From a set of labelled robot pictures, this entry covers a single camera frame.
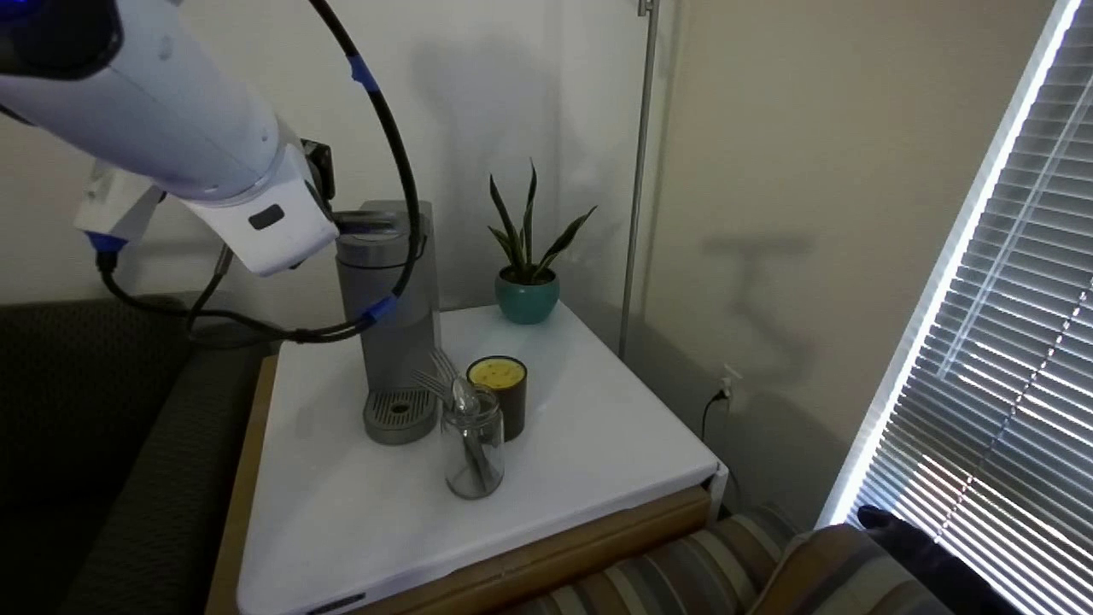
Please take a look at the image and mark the green snake plant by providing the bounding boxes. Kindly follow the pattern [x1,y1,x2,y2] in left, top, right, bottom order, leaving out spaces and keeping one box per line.
[487,172,595,283]

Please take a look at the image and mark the dark cup yellow liquid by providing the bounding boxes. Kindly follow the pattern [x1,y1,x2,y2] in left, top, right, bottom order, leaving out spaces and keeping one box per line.
[469,355,528,439]

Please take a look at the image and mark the grey coffee maker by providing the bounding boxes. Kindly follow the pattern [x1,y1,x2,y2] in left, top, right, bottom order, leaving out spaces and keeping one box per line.
[335,202,439,444]

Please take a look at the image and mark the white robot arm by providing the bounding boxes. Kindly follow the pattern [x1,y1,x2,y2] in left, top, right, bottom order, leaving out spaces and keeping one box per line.
[0,0,335,274]

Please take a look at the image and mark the wall power outlet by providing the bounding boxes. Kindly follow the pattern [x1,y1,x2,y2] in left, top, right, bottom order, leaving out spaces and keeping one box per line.
[722,366,748,412]

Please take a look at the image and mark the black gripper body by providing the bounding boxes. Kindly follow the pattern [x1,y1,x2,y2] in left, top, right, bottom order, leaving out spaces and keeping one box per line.
[299,141,335,209]

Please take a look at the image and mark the teal plant pot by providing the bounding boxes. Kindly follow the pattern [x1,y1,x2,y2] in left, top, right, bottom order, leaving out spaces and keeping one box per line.
[495,274,559,325]

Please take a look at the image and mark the striped armchair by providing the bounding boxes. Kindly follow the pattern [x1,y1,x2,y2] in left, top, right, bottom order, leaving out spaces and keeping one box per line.
[499,512,952,615]

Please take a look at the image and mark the clear glass jar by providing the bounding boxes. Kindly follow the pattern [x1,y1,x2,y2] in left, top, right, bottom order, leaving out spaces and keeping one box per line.
[439,379,507,498]

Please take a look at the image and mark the dark grey sofa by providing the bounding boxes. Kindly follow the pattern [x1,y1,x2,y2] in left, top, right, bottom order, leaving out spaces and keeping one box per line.
[0,299,269,615]

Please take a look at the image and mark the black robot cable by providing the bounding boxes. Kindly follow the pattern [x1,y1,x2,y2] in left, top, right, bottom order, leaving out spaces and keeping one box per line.
[92,0,427,349]

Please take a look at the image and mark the white window blinds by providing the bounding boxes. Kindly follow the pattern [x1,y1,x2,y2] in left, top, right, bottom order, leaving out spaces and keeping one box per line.
[823,0,1093,615]

